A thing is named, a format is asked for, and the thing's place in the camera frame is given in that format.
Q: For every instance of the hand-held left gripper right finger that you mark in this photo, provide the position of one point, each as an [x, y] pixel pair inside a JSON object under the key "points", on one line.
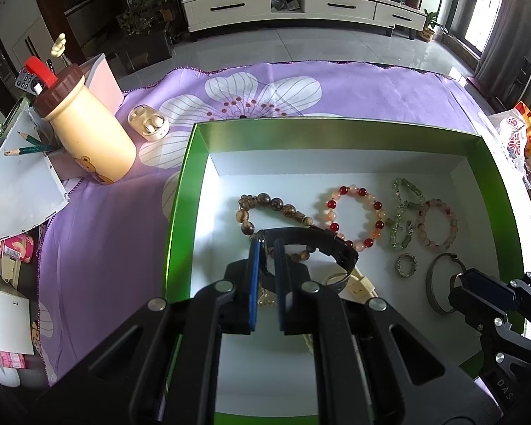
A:
{"points": [[281, 283]]}

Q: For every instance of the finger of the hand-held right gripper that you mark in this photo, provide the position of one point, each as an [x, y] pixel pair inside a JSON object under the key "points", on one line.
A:
{"points": [[469, 303], [486, 281]]}

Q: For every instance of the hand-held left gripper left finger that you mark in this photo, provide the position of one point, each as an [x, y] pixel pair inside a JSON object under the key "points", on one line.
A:
{"points": [[254, 283]]}

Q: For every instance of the black wristband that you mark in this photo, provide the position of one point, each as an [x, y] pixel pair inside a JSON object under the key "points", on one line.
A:
{"points": [[318, 241]]}

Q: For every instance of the green cardboard box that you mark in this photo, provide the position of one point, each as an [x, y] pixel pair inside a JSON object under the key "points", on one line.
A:
{"points": [[186, 212]]}

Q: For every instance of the cream rectangular clip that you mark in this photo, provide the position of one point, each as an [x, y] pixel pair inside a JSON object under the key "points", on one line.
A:
{"points": [[362, 285]]}

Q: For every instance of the white plastic bag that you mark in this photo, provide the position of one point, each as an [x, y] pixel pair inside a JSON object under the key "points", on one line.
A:
{"points": [[511, 135]]}

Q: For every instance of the white earbud case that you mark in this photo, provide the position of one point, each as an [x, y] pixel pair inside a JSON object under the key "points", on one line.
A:
{"points": [[147, 122]]}

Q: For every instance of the cream bottle with brown lid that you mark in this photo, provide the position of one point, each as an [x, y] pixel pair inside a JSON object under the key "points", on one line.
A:
{"points": [[88, 128]]}

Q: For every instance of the pink snack packet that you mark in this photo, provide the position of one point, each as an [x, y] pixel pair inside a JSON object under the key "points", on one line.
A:
{"points": [[17, 248]]}

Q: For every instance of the grey curtain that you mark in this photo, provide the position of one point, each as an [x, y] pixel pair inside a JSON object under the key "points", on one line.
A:
{"points": [[509, 40]]}

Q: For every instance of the white paper sheet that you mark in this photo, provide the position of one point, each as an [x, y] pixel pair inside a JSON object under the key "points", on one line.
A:
{"points": [[22, 186]]}

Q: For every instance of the pink pen holder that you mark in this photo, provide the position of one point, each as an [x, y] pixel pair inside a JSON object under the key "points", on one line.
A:
{"points": [[99, 84]]}

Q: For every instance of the small potted plant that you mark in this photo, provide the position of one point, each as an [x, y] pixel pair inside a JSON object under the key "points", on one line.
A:
{"points": [[431, 24]]}

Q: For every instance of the green pencil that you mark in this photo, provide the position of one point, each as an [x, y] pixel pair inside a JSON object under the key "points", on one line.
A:
{"points": [[33, 140], [24, 151]]}

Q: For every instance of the white TV cabinet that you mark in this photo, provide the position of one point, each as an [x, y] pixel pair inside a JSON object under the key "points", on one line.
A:
{"points": [[248, 4]]}

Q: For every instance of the cluster of green houseplants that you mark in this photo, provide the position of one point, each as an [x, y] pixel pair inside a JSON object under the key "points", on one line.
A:
{"points": [[146, 13]]}

